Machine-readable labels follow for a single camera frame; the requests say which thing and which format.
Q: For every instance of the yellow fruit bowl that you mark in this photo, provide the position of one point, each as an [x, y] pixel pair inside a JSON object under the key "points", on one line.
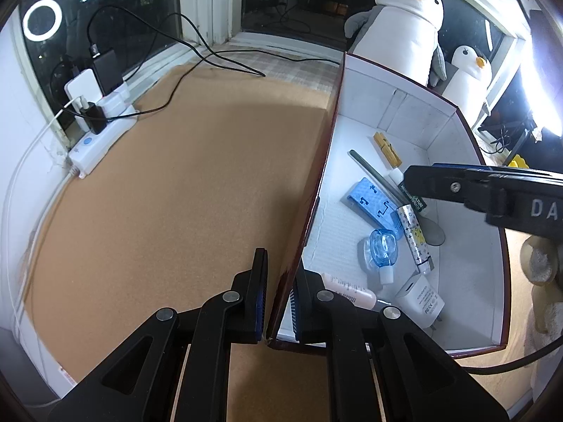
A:
{"points": [[518, 162]]}

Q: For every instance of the wooden clothespin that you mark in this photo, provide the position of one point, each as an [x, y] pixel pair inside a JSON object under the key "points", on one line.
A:
{"points": [[387, 150]]}

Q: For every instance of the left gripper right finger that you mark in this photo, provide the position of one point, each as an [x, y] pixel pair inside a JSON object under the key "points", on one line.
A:
{"points": [[381, 366]]}

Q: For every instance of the patterned white lip balm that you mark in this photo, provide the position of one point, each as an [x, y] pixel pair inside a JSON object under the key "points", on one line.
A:
{"points": [[415, 239]]}

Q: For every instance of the white usb wall charger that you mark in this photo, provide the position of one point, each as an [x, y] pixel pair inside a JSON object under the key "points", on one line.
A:
{"points": [[420, 301]]}

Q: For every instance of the white power strip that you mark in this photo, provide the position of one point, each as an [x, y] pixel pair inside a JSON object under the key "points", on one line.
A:
{"points": [[92, 148]]}

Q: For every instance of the black power adapter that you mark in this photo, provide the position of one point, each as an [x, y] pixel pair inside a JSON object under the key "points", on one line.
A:
{"points": [[107, 71]]}

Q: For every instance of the red box white interior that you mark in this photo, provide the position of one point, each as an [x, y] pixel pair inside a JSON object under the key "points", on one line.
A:
{"points": [[361, 221]]}

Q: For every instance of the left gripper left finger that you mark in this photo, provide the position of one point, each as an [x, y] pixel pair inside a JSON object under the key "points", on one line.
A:
{"points": [[174, 366]]}

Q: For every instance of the ring light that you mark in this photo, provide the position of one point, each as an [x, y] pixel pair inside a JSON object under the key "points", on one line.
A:
{"points": [[541, 69]]}

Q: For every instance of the blue phone stand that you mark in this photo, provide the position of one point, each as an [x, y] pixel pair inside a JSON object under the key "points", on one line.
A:
{"points": [[376, 205]]}

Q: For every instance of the large plush penguin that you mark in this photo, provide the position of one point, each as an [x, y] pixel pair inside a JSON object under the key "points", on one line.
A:
{"points": [[402, 35]]}

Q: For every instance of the gloved right hand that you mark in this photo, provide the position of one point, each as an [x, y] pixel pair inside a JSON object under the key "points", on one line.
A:
{"points": [[541, 262]]}

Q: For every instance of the white charger on strip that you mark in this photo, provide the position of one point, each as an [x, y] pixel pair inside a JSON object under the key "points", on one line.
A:
{"points": [[85, 85]]}

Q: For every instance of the grey metal spoon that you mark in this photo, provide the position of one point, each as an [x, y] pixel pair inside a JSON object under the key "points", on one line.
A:
{"points": [[433, 233]]}

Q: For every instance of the pink white bottle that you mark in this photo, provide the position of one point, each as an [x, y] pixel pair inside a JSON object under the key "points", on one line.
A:
{"points": [[359, 296]]}

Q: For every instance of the small plush penguin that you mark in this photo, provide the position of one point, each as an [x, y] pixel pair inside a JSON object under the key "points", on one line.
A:
{"points": [[468, 81]]}

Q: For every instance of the black plug on strip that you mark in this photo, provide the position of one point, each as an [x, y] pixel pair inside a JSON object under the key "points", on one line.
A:
{"points": [[94, 118]]}

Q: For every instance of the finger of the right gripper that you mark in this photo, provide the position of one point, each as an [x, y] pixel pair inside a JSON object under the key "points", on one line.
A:
{"points": [[457, 183]]}

